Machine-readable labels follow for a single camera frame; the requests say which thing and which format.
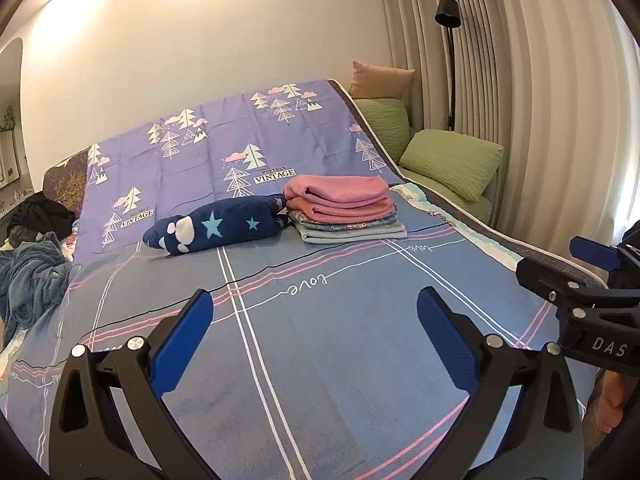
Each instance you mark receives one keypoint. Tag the large green pillow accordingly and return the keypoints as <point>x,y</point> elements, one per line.
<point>450,160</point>

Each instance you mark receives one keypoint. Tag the grey folded garment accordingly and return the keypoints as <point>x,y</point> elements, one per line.
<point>350,236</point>

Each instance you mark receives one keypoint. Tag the small green pillow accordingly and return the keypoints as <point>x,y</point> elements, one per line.
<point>382,125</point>

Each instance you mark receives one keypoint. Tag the purple tree-print bedsheet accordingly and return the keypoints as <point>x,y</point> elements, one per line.
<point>225,125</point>

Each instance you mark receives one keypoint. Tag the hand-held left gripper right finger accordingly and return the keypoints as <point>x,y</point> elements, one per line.
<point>445,345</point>

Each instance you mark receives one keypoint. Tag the blue plaid bedsheet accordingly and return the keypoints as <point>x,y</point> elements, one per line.
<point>350,310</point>

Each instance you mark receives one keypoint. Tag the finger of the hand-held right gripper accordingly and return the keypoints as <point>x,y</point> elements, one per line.
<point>595,255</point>
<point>550,277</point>

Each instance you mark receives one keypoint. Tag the hanging green plant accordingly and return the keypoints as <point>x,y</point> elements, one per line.
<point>9,120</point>

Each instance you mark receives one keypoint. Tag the wall mirror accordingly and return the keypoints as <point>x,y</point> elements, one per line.
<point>7,160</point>

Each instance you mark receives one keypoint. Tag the brown patterned bed cover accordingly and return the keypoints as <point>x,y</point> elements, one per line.
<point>65,180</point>

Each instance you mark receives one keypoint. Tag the floral folded garment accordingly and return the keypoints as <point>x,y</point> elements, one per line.
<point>350,224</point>

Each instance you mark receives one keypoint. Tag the blue-grey fleece blanket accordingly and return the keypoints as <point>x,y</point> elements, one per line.
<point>30,280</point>

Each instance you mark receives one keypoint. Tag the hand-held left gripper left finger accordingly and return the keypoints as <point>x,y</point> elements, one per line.
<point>182,340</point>

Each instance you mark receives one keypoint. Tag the tan pillow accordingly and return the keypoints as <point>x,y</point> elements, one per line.
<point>380,82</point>

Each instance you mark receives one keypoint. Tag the beige pleated curtain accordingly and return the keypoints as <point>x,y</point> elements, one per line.
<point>550,85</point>

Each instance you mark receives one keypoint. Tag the salmon folded garment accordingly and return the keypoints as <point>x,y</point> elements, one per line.
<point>350,211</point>

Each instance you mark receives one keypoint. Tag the navy star-print plush blanket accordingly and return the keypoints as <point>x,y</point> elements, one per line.
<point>220,227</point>

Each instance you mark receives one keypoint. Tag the person's right hand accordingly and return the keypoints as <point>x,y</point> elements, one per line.
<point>611,395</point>

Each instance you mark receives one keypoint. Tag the black clothes pile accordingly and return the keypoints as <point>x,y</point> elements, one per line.
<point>42,215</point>

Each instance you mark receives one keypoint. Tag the pink long-sleeve shirt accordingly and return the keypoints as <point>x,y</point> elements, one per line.
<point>340,187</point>

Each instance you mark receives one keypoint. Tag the black floor lamp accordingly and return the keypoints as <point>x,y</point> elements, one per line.
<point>446,12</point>

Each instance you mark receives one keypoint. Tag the green mattress cover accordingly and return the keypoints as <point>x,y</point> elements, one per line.
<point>465,205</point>

